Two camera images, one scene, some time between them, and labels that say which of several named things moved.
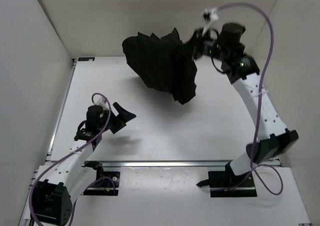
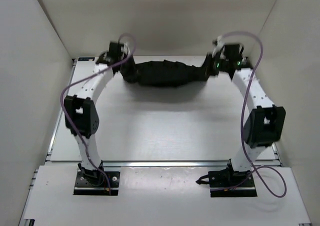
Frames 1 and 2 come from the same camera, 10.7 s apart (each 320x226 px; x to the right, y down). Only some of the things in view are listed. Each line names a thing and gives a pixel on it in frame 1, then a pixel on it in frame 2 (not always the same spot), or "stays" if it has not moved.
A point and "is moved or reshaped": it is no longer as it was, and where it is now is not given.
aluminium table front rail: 164,163 stays
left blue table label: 84,59 stays
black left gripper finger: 123,115 to 128,67
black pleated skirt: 164,62 is moved or reshaped
